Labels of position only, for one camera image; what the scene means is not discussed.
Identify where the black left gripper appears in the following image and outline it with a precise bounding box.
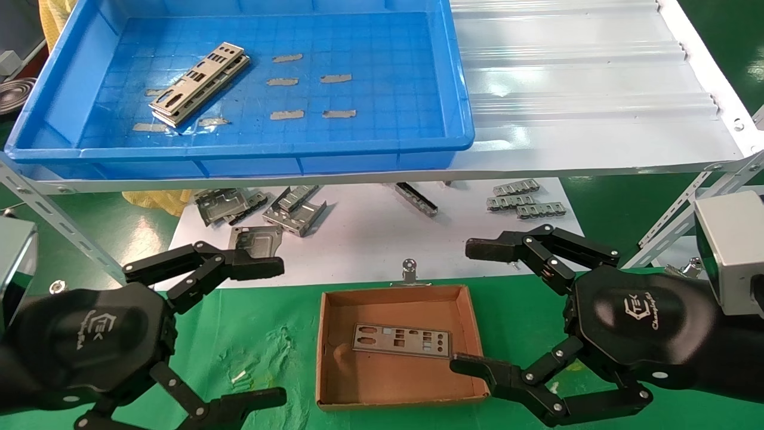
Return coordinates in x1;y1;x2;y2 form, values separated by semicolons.
12;281;288;430

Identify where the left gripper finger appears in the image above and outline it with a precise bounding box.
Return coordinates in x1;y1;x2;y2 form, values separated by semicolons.
122;241;285;314

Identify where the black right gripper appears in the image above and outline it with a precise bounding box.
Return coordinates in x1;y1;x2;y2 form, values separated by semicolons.
449;225;723;428

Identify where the silver metal I/O shield plate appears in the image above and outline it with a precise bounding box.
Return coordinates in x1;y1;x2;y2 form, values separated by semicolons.
154;53;251;128
352;323;452;359

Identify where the shallow brown cardboard box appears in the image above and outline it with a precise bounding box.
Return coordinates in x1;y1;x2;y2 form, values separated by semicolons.
315;284;491;413

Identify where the blue plastic tray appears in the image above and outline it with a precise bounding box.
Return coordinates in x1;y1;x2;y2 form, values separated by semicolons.
5;0;476;180

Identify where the flat grey metal plate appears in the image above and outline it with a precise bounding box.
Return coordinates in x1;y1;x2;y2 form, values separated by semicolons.
229;226;283;259

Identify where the small notched metal strip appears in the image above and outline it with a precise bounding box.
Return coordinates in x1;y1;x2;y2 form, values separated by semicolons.
486;194;536;211
516;202;566;220
494;181;541;196

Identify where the yellow plastic bag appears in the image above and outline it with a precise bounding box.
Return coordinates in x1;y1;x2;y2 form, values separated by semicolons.
122;189;193;217

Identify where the white paper sheet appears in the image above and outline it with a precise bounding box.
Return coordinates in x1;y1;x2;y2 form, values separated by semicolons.
154;177;586;291

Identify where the metal I/O shield stack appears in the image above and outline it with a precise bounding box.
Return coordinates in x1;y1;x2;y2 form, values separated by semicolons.
149;42;245;123

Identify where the white slotted angle brace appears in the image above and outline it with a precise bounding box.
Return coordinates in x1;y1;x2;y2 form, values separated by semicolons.
621;152;764;269
0;160;129;278

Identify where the white corrugated metal shelf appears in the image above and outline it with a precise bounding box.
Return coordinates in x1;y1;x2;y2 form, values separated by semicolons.
0;0;764;196

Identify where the silver coiled metal tube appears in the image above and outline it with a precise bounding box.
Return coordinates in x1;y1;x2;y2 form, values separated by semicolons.
0;76;39;115

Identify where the yellow woven sack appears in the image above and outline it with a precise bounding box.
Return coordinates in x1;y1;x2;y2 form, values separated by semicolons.
38;0;81;51

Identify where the large folded metal bracket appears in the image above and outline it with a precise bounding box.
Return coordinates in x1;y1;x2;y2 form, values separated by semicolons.
263;197;328;238

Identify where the grey stamped metal bracket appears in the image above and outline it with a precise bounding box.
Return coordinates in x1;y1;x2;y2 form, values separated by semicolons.
195;188;251;228
227;190;269;226

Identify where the small folded metal bracket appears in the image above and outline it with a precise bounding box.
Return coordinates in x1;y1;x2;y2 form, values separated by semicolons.
276;185;321;213

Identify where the long narrow metal rail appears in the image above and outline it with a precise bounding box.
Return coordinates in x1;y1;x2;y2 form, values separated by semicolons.
394;182;439;217

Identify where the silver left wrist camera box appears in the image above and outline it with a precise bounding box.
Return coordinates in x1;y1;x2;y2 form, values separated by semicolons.
0;215;38;335

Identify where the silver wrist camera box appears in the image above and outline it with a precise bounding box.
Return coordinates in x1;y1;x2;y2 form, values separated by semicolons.
694;191;764;317
0;215;38;335

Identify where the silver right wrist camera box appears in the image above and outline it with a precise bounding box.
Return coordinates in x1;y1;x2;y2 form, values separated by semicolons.
694;191;764;317

